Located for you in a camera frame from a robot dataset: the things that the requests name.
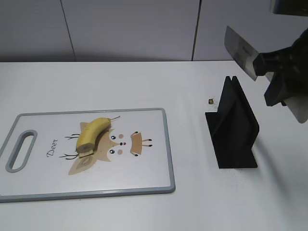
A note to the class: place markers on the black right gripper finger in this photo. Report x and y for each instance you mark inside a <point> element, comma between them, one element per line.
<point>278,90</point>
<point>268,62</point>

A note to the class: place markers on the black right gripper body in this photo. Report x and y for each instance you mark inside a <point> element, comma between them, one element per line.
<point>295,76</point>

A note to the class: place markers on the white handled kitchen knife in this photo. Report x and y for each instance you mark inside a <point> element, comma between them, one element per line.
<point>244,54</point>

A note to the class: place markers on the yellow banana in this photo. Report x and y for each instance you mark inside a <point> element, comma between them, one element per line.
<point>87,139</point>

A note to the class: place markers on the banana slice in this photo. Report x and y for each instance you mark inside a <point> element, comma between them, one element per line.
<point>84,154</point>

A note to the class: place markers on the black knife stand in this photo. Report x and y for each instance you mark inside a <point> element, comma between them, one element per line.
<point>233,128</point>

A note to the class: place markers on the grey rimmed deer cutting board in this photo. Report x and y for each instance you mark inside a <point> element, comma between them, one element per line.
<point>39,161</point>

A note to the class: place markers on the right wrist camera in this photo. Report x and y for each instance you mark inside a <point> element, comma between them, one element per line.
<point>289,7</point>

